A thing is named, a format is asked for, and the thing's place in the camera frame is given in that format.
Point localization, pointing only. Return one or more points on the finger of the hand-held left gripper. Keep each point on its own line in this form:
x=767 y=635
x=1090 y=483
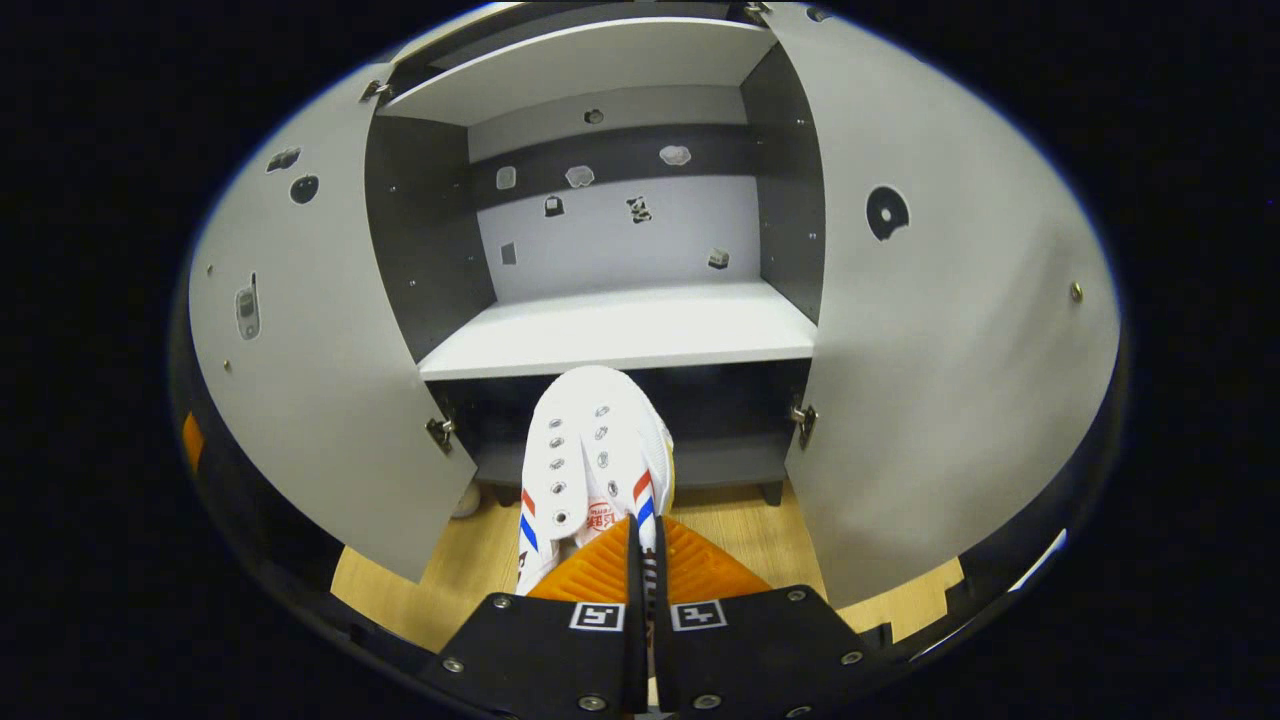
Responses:
x=192 y=442

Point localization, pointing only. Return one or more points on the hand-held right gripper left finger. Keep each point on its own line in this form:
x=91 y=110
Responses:
x=545 y=655

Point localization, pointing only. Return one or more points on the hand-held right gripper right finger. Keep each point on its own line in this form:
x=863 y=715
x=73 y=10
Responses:
x=750 y=650

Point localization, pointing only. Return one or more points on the white shoe cabinet door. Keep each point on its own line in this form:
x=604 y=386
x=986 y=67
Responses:
x=950 y=380
x=320 y=350

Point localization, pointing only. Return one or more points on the white striped shoe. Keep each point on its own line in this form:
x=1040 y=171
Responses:
x=590 y=450

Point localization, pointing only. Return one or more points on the white and grey shoe cabinet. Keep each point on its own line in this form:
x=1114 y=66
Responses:
x=620 y=240

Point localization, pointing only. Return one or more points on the white cabinet shelf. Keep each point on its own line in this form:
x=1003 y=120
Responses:
x=620 y=330
x=580 y=65

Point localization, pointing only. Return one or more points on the white round object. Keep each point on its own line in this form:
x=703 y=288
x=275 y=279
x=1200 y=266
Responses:
x=465 y=500

